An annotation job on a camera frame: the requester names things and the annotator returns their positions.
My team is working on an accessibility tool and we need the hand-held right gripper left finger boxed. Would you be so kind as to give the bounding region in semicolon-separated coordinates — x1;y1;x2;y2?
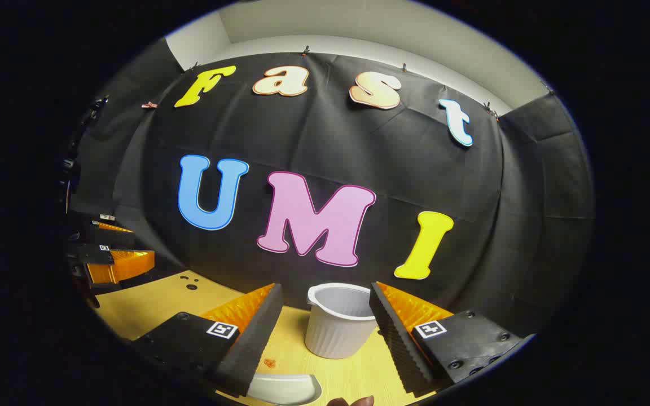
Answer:
130;283;284;398

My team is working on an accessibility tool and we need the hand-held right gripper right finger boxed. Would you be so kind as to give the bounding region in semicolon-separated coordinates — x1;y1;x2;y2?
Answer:
369;281;535;395

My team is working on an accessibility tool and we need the white plastic dustpan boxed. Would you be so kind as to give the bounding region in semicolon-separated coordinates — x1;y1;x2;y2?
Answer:
246;372;323;406

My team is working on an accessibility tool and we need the white ribbed garbage bin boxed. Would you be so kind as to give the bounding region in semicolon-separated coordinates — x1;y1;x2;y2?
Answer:
304;283;379;360

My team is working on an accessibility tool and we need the wooden desktop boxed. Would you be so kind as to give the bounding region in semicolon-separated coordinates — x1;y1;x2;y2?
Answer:
91;270;444;406

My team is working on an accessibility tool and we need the black backdrop cloth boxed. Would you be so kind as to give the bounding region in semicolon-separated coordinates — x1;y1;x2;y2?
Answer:
63;37;595;339

